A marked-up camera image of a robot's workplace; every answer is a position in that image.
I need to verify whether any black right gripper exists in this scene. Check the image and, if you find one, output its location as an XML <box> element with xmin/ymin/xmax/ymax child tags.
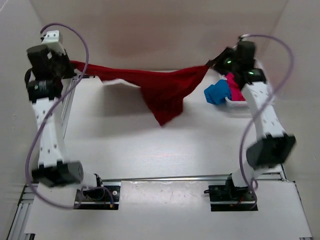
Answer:
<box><xmin>205</xmin><ymin>47</ymin><xmax>239</xmax><ymax>77</ymax></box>

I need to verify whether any red t-shirt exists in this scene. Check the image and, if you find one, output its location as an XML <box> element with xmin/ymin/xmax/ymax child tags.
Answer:
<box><xmin>85</xmin><ymin>64</ymin><xmax>209</xmax><ymax>126</ymax></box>

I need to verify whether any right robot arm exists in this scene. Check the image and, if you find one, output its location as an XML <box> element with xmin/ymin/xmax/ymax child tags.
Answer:
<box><xmin>208</xmin><ymin>40</ymin><xmax>296</xmax><ymax>200</ymax></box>

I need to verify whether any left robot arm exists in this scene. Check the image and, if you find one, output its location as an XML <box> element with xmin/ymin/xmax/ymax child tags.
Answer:
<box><xmin>25</xmin><ymin>43</ymin><xmax>105</xmax><ymax>200</ymax></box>

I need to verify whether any pink t-shirt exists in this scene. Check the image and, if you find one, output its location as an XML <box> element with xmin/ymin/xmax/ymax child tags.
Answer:
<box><xmin>225</xmin><ymin>72</ymin><xmax>246</xmax><ymax>102</ymax></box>

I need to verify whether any blue t-shirt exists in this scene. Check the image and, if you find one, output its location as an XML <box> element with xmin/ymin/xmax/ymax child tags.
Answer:
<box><xmin>204</xmin><ymin>79</ymin><xmax>232</xmax><ymax>105</ymax></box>

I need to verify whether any white plastic laundry basket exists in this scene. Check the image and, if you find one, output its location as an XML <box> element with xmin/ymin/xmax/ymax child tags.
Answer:
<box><xmin>218</xmin><ymin>73</ymin><xmax>251</xmax><ymax>110</ymax></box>

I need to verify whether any white front cover board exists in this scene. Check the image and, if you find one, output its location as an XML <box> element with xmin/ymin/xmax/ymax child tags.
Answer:
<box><xmin>25</xmin><ymin>181</ymin><xmax>312</xmax><ymax>240</ymax></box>

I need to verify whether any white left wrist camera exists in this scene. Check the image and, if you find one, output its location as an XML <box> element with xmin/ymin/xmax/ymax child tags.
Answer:
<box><xmin>41</xmin><ymin>30</ymin><xmax>63</xmax><ymax>45</ymax></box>

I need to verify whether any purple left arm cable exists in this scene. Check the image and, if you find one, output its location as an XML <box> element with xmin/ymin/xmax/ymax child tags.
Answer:
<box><xmin>24</xmin><ymin>22</ymin><xmax>116</xmax><ymax>210</ymax></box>

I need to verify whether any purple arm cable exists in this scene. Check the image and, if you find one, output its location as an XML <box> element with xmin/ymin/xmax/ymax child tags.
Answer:
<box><xmin>24</xmin><ymin>22</ymin><xmax>116</xmax><ymax>210</ymax></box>
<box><xmin>237</xmin><ymin>33</ymin><xmax>296</xmax><ymax>211</ymax></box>

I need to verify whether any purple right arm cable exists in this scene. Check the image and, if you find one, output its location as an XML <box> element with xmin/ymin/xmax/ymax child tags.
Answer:
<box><xmin>237</xmin><ymin>33</ymin><xmax>296</xmax><ymax>211</ymax></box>

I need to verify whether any aluminium front rail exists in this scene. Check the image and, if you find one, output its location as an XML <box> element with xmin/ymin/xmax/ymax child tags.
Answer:
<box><xmin>102</xmin><ymin>172</ymin><xmax>285</xmax><ymax>183</ymax></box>

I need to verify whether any aluminium rail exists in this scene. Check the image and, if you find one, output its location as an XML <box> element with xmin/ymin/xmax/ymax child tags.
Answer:
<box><xmin>6</xmin><ymin>74</ymin><xmax>98</xmax><ymax>240</ymax></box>
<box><xmin>102</xmin><ymin>172</ymin><xmax>285</xmax><ymax>183</ymax></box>

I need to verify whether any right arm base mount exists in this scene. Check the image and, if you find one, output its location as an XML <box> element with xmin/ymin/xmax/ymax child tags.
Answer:
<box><xmin>203</xmin><ymin>185</ymin><xmax>258</xmax><ymax>212</ymax></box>

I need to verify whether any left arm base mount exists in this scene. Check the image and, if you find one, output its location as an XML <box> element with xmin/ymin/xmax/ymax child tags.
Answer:
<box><xmin>74</xmin><ymin>181</ymin><xmax>121</xmax><ymax>211</ymax></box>

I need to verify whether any aluminium left side rail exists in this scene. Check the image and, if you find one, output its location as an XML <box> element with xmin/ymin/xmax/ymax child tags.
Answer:
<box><xmin>6</xmin><ymin>74</ymin><xmax>98</xmax><ymax>240</ymax></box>

